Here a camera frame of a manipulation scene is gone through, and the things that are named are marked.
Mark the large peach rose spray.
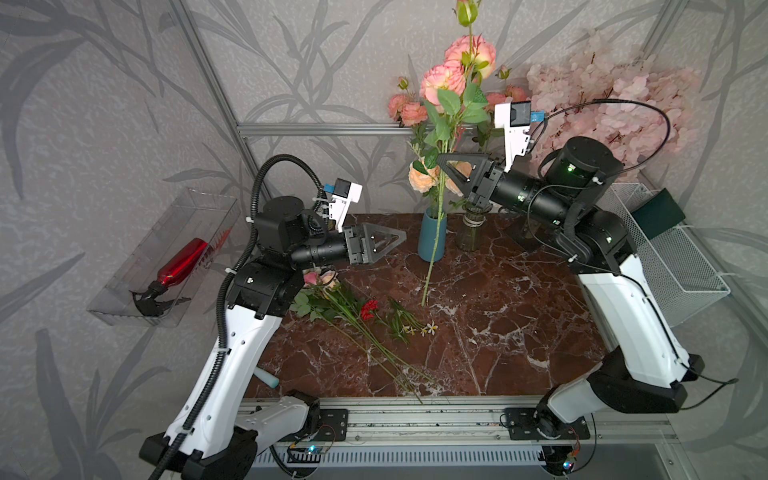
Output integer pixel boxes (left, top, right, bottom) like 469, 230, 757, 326
408, 160, 472, 194

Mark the pink rose spray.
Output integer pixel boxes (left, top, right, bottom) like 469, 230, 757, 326
411, 1, 497, 305
472, 67, 530, 153

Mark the pink rose spray stem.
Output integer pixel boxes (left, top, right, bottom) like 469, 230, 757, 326
387, 76, 428, 156

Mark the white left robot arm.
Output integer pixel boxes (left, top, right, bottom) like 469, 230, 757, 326
140, 196, 407, 479

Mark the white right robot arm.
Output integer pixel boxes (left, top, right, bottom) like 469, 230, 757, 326
437, 137, 704, 438

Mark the clear glass vase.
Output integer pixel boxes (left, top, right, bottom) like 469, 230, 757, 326
456, 204, 492, 252

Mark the teal ceramic vase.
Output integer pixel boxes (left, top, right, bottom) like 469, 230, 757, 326
418, 207, 447, 262

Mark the red carnation stem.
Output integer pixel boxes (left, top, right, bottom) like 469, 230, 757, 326
360, 297, 436, 381

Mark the magenta rose bud stem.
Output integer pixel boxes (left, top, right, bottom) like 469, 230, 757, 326
289, 269, 419, 396

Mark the pink cherry blossom tree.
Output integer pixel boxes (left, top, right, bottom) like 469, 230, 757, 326
526, 33, 700, 183

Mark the red spray bottle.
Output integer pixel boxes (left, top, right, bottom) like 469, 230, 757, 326
131, 237, 209, 318

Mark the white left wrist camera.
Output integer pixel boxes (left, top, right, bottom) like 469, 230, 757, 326
324, 178, 363, 233

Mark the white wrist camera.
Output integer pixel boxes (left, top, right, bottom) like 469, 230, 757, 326
324, 178, 363, 233
493, 101, 545, 173

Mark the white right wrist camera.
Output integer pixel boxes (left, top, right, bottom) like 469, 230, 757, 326
493, 101, 545, 173

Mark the clear plastic wall bin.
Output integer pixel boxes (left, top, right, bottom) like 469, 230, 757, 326
87, 188, 240, 328

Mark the white wire mesh basket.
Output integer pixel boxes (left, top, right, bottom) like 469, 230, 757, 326
598, 183, 731, 327

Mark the teal handled scraper tool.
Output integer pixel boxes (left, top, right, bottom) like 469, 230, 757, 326
253, 367, 280, 389

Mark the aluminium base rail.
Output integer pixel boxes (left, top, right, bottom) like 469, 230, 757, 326
173, 394, 679, 448

